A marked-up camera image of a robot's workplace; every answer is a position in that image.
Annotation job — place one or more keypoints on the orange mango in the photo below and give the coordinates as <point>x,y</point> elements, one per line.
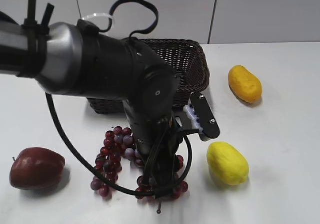
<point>244,84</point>

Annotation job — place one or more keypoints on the red apple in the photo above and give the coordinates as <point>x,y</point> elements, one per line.
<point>36,168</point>

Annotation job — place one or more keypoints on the purple grape bunch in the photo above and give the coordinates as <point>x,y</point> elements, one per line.
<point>120,143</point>

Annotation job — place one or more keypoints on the yellow lemon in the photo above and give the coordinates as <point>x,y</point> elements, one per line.
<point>227,163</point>

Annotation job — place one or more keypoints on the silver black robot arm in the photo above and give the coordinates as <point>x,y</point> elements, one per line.
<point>76,60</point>

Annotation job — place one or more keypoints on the dark wicker basket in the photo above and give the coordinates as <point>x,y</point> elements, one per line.
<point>188,62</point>

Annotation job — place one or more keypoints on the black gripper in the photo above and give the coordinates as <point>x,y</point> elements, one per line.
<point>157,142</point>

